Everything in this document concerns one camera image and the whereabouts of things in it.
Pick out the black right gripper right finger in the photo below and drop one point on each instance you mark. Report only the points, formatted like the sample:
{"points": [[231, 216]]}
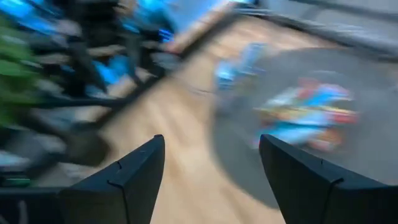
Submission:
{"points": [[311, 189]]}

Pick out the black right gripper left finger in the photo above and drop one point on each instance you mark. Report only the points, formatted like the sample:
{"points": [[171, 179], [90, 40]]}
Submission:
{"points": [[133, 186]]}

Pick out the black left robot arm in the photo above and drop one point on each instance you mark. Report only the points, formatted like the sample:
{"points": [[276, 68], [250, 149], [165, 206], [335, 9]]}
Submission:
{"points": [[84, 62]]}

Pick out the red brown granola bar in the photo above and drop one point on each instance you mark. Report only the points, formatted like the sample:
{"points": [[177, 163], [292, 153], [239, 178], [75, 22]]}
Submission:
{"points": [[342, 118]]}

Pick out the round grey mat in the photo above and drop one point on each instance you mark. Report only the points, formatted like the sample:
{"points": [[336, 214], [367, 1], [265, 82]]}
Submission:
{"points": [[373, 149]]}

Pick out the clear plastic tray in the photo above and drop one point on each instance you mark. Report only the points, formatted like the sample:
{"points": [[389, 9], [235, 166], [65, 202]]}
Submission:
{"points": [[239, 84], [308, 115]]}

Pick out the green potted plant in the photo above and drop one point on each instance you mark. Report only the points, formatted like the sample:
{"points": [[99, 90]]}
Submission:
{"points": [[12, 71]]}

